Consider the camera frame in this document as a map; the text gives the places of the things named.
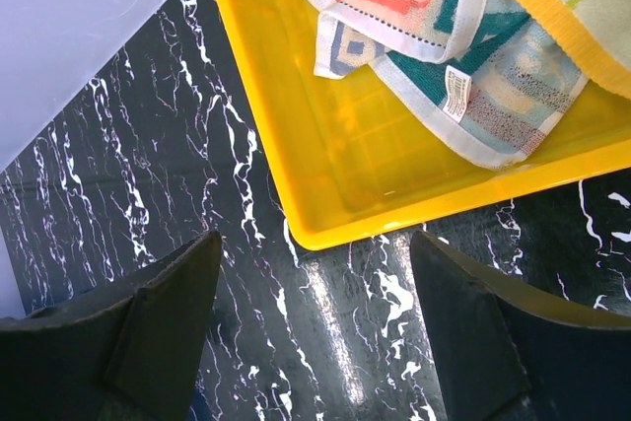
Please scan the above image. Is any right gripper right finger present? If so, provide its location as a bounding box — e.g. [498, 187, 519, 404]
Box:
[409, 232, 630, 420]

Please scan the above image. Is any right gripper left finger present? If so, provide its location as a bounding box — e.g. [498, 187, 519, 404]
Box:
[1, 232, 222, 420]

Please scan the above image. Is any yellow plastic tray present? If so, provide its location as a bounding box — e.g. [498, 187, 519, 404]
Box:
[216, 0, 630, 249]

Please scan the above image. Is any blue red patterned towel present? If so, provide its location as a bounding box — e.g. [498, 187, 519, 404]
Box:
[308, 0, 587, 170]

